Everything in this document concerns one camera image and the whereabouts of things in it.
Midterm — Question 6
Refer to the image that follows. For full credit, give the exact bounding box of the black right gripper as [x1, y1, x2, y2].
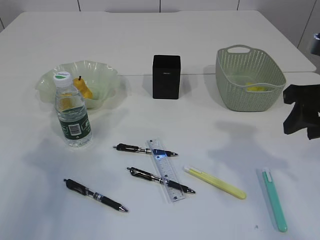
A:
[283, 84, 320, 140]

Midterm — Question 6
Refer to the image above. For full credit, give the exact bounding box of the yellow waste paper wrapper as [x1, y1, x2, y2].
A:
[244, 81, 267, 92]

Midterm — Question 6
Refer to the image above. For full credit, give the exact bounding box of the mint green pen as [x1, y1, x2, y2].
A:
[262, 168, 288, 233]

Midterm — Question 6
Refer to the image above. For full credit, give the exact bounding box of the yellow pen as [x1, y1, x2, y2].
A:
[184, 166, 247, 200]

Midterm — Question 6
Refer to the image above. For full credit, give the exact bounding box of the clear water bottle green label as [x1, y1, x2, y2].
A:
[53, 71, 92, 147]

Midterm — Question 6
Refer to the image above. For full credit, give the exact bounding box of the yellow pear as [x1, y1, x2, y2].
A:
[73, 76, 93, 99]

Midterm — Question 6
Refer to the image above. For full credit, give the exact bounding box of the green woven plastic basket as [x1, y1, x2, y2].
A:
[215, 44, 287, 112]

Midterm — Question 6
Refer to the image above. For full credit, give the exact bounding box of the clear plastic ruler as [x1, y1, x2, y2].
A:
[146, 139, 186, 203]

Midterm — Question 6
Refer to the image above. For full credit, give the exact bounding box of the black square pen holder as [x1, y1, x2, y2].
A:
[152, 55, 181, 100]

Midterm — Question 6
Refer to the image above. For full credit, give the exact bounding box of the black pen middle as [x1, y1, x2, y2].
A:
[126, 167, 196, 194]

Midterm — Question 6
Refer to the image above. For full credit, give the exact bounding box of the black pen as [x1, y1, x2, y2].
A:
[113, 143, 178, 157]
[63, 179, 129, 213]
[126, 167, 196, 194]

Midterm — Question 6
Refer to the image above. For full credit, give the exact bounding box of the black pen upper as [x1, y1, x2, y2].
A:
[113, 143, 178, 157]

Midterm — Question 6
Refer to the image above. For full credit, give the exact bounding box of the green ruffled glass plate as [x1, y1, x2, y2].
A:
[35, 60, 119, 109]

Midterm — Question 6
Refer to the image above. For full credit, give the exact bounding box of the black pen lower left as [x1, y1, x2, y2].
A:
[63, 179, 129, 213]

